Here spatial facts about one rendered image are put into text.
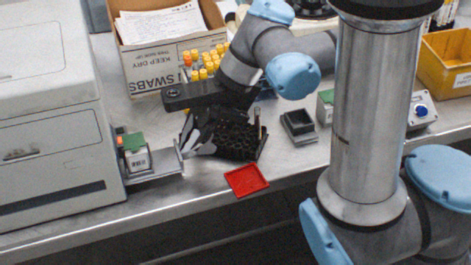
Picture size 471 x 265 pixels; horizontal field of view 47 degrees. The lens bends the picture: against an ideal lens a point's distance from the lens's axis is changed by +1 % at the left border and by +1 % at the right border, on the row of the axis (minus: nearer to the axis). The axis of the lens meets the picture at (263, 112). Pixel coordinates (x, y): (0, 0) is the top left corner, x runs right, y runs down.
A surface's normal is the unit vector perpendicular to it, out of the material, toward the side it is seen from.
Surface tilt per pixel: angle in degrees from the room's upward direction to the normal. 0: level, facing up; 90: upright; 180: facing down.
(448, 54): 90
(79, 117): 90
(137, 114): 0
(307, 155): 0
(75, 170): 90
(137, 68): 89
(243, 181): 0
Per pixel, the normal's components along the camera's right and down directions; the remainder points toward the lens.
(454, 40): 0.27, 0.64
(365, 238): -0.03, 0.62
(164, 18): -0.01, -0.73
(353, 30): -0.76, 0.41
